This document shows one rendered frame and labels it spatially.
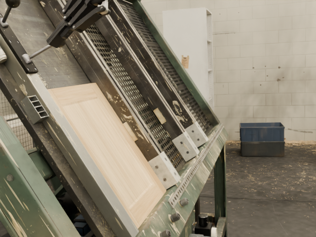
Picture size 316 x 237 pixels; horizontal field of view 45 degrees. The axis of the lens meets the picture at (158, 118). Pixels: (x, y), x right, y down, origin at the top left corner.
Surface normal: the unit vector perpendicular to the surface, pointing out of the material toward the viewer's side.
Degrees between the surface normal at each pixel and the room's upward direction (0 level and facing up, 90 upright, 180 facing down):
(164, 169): 90
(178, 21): 90
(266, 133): 90
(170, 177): 90
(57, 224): 58
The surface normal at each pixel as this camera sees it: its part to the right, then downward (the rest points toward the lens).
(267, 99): -0.26, 0.15
